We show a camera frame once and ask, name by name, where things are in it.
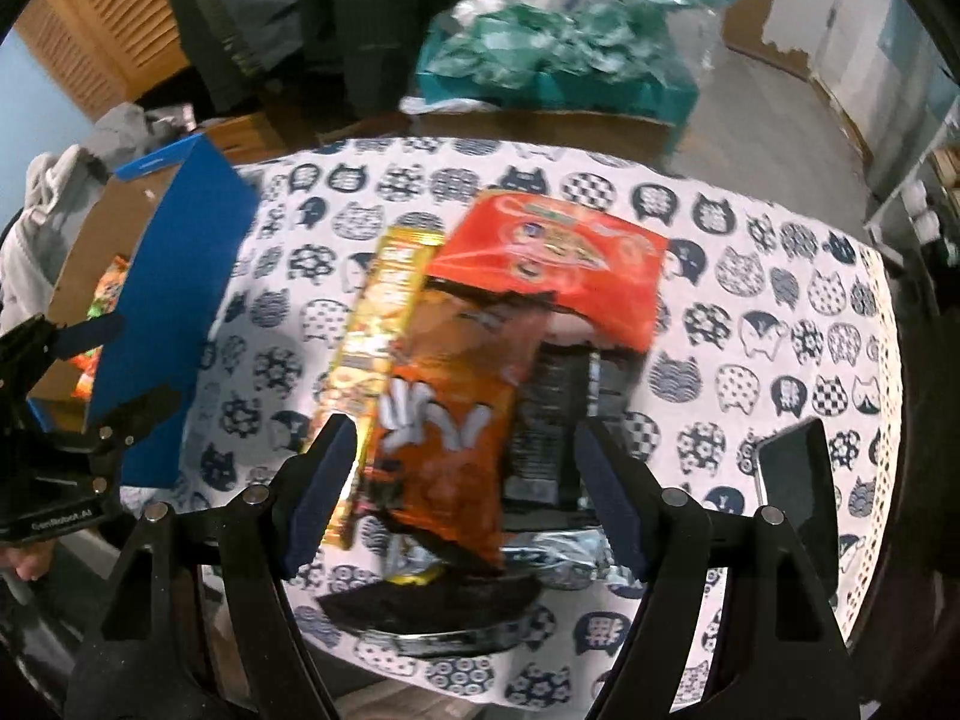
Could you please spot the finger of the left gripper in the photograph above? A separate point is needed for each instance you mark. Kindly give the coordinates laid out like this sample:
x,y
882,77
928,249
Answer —
x,y
124,426
30,348

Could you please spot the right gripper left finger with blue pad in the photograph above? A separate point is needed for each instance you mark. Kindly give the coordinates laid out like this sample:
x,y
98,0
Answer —
x,y
312,483

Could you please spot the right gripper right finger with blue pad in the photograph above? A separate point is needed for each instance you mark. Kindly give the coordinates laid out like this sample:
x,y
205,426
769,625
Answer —
x,y
624,495

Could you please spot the black silver snack pack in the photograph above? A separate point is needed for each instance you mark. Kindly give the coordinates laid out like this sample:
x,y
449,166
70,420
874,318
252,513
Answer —
x,y
550,522

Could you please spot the orange brown snack bag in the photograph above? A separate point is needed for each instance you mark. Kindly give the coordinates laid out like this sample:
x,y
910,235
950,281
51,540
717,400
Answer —
x,y
444,422

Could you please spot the black snack bag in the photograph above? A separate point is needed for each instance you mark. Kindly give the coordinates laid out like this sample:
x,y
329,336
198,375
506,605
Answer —
x,y
451,615

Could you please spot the long yellow snack pack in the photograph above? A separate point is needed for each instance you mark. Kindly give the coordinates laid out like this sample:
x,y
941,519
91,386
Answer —
x,y
360,372

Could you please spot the orange green label snack bag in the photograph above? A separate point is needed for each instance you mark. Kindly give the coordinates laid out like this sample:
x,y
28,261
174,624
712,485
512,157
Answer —
x,y
105,298

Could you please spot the person's hand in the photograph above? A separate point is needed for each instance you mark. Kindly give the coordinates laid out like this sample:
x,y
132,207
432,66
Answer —
x,y
30,561

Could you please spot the blue cardboard box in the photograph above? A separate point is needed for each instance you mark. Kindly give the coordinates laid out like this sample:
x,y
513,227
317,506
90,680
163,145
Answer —
x,y
177,216

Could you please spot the grey clothes pile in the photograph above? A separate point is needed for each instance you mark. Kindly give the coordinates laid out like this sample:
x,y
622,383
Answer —
x,y
60,189

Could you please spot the black smartphone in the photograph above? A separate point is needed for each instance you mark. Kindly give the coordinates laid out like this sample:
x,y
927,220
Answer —
x,y
794,474

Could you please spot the red snack bag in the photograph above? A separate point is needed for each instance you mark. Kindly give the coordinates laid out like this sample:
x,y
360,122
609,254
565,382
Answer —
x,y
585,261

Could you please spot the cat pattern tablecloth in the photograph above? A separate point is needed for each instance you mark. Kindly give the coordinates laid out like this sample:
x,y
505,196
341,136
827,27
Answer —
x,y
765,318

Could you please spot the wooden drawer box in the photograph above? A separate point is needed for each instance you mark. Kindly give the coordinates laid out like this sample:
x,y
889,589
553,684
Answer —
x,y
245,139

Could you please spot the wooden louvered door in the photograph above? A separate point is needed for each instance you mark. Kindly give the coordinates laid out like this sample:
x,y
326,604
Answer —
x,y
103,52

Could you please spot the brown cardboard box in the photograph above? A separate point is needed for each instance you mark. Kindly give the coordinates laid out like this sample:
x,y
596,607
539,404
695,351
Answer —
x,y
632,138

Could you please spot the white shoe rack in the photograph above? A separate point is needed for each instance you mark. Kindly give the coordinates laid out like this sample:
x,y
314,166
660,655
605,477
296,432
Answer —
x,y
891,229

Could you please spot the dark hanging coats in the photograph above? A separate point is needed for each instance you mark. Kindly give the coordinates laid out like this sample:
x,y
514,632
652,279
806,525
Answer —
x,y
330,62

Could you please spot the teal checkered fabric bundle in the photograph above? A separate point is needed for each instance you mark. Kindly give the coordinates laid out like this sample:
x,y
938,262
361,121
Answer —
x,y
610,58

